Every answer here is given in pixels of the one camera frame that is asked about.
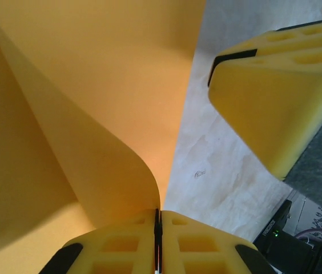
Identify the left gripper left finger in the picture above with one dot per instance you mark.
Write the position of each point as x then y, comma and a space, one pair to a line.
121, 251

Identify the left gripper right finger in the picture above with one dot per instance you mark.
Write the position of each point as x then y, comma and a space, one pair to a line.
201, 251

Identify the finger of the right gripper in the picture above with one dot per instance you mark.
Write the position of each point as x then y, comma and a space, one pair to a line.
263, 108
269, 41

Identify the orange paper sheet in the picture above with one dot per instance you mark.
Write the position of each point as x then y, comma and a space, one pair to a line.
78, 85

